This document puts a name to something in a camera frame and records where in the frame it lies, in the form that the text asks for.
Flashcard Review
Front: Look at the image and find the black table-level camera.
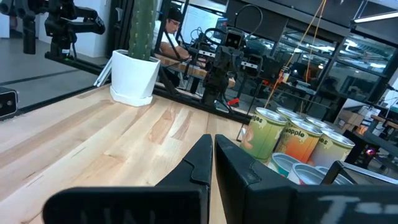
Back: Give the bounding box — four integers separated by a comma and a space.
0, 86, 19, 121

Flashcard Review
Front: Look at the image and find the person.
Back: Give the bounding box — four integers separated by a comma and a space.
152, 7, 192, 62

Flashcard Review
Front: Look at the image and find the yellow cable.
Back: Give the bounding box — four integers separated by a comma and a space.
264, 0, 327, 108

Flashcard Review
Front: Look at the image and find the green cactus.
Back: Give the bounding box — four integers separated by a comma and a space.
127, 0, 158, 62

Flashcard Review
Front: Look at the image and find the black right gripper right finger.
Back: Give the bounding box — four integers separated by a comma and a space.
214, 133, 398, 224

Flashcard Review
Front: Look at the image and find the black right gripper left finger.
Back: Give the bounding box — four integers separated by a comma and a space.
42, 133, 214, 224

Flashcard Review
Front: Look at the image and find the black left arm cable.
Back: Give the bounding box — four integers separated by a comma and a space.
233, 3, 264, 40

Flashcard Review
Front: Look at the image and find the black aluminium table frame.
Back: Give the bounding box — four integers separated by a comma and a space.
18, 0, 252, 125

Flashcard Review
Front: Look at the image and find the white mixed fruit can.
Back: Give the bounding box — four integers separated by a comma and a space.
286, 162, 327, 186

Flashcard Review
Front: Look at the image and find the black-framed wooden shelf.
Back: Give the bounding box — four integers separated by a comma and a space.
236, 90, 398, 187

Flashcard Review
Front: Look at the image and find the cardboard box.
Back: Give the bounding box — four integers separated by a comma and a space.
337, 108, 365, 132

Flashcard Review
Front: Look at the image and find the orange pineapple can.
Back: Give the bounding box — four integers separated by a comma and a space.
275, 119, 324, 164

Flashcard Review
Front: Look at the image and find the black computer tower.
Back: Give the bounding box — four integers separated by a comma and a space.
343, 130, 385, 166

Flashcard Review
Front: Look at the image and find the teal cherries can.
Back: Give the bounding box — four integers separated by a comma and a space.
275, 106, 304, 122

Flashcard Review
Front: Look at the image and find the white plant pot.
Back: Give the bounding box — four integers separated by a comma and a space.
110, 49, 162, 108

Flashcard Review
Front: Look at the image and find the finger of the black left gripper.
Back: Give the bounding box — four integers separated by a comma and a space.
213, 46, 229, 74
228, 46, 244, 74

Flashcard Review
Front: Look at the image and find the grey metal desk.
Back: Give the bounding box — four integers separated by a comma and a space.
362, 113, 398, 172

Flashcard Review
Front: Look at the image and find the wooden workbench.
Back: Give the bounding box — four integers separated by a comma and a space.
154, 52, 237, 90

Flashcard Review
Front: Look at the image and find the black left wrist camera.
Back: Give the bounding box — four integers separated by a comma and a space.
223, 27, 245, 49

